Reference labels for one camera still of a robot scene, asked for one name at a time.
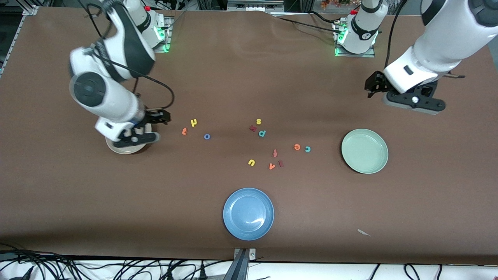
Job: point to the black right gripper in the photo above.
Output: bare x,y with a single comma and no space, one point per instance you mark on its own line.
152,116

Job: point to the pale green round plate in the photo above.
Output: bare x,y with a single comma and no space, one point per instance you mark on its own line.
365,151

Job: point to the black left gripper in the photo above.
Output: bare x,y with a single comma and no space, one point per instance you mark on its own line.
376,82

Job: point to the grey metal rail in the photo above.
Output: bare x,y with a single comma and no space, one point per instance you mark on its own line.
255,4

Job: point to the metal table edge bracket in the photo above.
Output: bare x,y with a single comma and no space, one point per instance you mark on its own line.
243,264

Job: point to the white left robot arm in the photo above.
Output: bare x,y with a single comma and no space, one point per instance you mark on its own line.
439,39

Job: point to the blue round plate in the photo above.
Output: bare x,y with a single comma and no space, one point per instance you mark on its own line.
248,214

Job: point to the black power plug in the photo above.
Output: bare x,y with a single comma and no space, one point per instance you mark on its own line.
202,272
169,274

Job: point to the beige brown round plate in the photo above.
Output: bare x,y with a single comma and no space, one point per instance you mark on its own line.
124,150

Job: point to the orange flower decoration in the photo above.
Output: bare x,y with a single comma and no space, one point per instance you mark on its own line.
338,3

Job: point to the aluminium frame bar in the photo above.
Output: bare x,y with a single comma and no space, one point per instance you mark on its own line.
29,11

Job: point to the brown table cover sheet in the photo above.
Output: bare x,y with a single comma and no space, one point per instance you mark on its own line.
233,77

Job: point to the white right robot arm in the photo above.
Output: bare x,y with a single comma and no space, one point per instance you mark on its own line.
113,97

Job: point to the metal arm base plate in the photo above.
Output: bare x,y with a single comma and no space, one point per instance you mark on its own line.
369,55
167,48

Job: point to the white paper scrap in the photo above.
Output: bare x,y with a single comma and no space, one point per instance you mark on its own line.
363,232

